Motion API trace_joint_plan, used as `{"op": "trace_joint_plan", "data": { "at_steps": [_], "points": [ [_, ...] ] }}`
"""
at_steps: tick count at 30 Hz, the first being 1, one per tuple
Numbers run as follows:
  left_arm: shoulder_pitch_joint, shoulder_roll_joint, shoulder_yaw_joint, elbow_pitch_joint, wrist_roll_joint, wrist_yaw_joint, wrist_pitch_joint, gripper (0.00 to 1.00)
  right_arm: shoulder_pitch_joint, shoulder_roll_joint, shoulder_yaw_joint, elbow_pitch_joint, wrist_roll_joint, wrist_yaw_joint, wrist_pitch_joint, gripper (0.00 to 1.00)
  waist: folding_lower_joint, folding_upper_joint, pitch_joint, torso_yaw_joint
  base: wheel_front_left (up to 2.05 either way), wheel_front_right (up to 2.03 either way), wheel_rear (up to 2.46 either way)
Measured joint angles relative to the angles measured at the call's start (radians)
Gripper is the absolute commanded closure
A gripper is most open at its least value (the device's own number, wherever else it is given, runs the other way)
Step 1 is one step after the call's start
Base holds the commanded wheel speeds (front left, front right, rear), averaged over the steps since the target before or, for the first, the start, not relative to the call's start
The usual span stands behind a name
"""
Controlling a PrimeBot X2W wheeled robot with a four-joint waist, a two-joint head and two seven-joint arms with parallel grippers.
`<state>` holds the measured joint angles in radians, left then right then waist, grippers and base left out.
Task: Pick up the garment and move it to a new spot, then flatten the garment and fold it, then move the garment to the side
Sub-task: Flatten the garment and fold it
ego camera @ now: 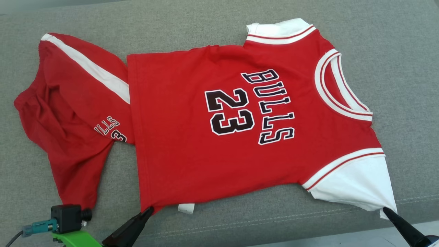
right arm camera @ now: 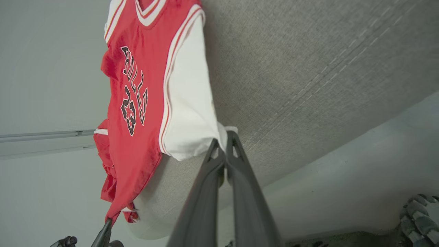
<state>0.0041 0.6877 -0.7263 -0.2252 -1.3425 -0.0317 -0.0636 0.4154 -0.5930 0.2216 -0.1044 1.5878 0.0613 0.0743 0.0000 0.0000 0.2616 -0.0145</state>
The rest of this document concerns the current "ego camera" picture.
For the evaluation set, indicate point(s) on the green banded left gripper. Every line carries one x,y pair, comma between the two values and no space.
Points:
75,240

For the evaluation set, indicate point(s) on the red Bulls 23 jersey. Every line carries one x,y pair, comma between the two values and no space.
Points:
188,137

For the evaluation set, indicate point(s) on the grey fabric sofa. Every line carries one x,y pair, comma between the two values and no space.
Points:
394,68

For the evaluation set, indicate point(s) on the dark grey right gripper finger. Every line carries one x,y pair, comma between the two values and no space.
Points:
406,230

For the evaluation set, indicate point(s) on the red shorts white stripe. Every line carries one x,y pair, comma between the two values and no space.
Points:
68,103

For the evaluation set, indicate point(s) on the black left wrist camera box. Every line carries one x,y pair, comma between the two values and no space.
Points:
67,218

